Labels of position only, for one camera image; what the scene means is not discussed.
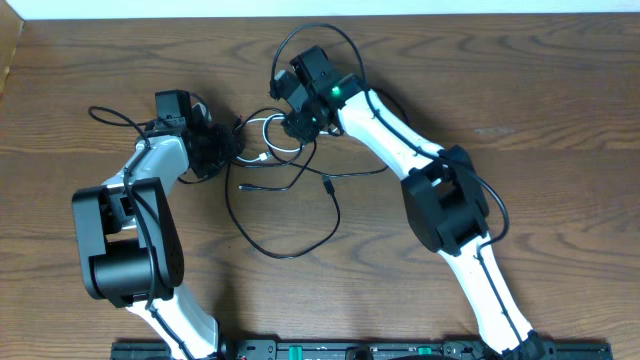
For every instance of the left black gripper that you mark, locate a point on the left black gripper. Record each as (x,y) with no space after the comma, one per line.
(232,148)

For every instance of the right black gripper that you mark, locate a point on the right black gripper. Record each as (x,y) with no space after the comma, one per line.
(295,127)

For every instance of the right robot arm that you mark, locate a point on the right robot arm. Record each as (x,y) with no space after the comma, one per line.
(444,198)

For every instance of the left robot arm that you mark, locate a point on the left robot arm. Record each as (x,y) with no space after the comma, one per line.
(129,247)

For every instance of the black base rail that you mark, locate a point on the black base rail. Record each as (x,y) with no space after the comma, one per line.
(450,349)

